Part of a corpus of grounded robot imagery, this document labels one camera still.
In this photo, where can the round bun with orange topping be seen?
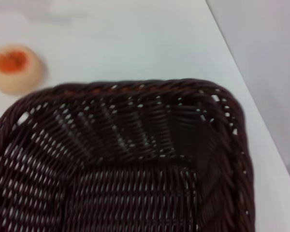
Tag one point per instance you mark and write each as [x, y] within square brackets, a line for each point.
[13, 68]

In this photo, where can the dark woven rectangular basket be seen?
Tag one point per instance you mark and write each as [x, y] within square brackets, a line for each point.
[116, 174]

